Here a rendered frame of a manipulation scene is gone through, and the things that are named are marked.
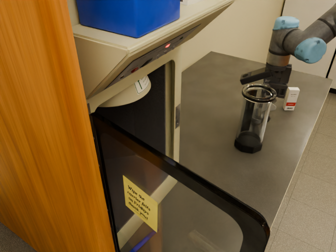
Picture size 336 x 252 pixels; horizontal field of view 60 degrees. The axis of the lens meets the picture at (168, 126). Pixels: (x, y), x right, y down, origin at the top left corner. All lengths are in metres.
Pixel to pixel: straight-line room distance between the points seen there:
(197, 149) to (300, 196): 1.38
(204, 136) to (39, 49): 0.89
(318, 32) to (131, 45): 0.72
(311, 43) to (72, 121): 0.75
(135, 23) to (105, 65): 0.06
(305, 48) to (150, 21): 0.64
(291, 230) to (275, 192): 1.16
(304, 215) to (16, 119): 2.01
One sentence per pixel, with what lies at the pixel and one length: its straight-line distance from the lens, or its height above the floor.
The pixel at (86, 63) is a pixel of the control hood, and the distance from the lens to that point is 0.40.
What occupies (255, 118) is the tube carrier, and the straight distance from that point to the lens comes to 1.00.
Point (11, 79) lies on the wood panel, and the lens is 0.40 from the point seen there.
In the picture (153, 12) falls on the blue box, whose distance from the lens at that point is 0.39.
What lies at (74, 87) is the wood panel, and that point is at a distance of 0.33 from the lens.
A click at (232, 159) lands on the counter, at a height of 0.94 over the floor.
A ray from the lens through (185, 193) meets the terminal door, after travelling 0.36.
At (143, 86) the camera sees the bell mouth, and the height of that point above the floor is 1.33.
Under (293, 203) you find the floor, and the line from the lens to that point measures 2.27.
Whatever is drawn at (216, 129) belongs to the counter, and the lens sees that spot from 1.17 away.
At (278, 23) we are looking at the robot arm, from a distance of 1.03.
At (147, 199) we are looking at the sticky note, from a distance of 0.45.
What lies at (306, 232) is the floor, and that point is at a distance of 2.15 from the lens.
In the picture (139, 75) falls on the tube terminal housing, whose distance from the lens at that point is 0.57.
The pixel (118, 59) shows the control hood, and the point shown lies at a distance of 0.36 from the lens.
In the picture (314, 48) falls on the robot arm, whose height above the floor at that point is 1.32.
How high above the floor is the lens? 1.63
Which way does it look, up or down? 36 degrees down
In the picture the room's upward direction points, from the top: straight up
